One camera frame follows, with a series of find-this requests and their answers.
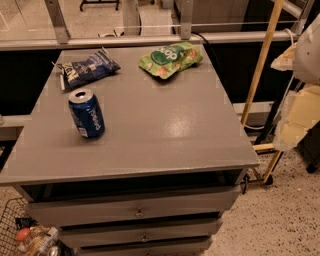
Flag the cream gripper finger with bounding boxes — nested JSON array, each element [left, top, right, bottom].
[[273, 84, 320, 151], [271, 43, 296, 71]]

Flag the blue pepsi can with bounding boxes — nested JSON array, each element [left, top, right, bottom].
[[68, 88, 105, 139]]

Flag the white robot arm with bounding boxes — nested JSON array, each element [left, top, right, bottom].
[[271, 14, 320, 151]]

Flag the green rice chip bag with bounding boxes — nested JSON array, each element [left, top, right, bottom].
[[139, 42, 203, 79]]

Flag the blue chip bag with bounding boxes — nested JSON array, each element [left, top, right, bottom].
[[55, 48, 121, 91]]

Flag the grey drawer cabinet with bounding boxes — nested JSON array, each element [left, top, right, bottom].
[[1, 48, 258, 256]]

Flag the grey metal railing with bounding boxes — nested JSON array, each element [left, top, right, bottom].
[[0, 0, 319, 51]]

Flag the snacks in basket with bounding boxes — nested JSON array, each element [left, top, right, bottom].
[[14, 225, 58, 256]]

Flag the wooden frame stand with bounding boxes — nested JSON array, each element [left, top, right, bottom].
[[240, 0, 286, 185]]

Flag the wire basket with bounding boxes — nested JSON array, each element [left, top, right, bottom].
[[0, 198, 34, 256]]

